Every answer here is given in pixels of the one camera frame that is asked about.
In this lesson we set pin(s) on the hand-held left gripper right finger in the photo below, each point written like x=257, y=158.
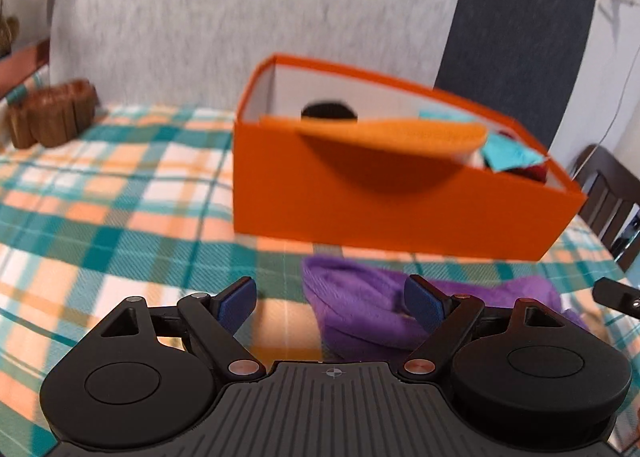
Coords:
x=422, y=304

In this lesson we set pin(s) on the light grey cushion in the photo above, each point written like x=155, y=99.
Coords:
x=225, y=17

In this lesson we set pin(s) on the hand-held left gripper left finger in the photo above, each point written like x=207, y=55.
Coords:
x=240, y=302

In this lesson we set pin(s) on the teal cloth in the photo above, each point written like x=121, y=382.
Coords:
x=505, y=151

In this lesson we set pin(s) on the black soft item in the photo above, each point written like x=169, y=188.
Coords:
x=327, y=111

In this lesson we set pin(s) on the dark blue cushion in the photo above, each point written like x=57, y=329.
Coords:
x=520, y=22

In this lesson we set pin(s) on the wooden bed rail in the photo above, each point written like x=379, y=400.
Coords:
x=20, y=67

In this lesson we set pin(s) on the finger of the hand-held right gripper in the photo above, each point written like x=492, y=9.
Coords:
x=617, y=294

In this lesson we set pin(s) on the dark wooden chair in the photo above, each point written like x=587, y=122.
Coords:
x=607, y=197

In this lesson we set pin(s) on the orange felt cloth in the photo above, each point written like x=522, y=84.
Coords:
x=400, y=147

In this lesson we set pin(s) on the hanging dried ornament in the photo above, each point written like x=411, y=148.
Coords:
x=7, y=32

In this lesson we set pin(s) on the orange cardboard box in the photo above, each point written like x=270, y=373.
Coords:
x=280, y=187

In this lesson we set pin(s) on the brown wooden basket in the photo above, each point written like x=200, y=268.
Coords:
x=52, y=112

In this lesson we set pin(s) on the plaid blanket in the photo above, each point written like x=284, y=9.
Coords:
x=125, y=197

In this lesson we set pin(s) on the purple cloth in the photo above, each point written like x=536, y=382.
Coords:
x=360, y=302

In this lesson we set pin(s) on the dark red soft item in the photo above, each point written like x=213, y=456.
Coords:
x=532, y=172

